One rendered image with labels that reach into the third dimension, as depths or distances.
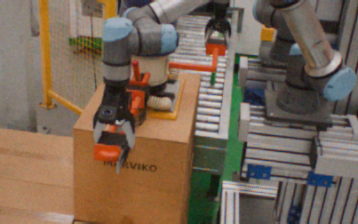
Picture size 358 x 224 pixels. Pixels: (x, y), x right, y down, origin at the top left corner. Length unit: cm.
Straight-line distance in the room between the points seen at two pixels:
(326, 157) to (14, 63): 219
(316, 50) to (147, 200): 80
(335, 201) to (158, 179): 81
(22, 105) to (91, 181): 167
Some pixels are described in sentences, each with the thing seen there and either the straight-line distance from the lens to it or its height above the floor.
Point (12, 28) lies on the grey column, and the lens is 332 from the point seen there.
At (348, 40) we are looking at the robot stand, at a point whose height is 126.
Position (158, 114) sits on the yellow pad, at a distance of 187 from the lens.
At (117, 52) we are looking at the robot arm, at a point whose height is 136.
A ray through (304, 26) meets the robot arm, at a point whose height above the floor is 140.
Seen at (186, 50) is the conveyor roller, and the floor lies 55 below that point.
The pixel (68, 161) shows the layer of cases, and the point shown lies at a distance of 237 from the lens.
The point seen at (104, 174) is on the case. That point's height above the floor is 77.
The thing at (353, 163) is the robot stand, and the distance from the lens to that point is 182.
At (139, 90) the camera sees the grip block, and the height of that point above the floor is 109.
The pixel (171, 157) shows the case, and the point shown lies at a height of 88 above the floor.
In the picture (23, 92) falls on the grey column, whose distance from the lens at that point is 345.
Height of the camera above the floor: 182
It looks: 27 degrees down
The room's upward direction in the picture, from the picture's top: 5 degrees clockwise
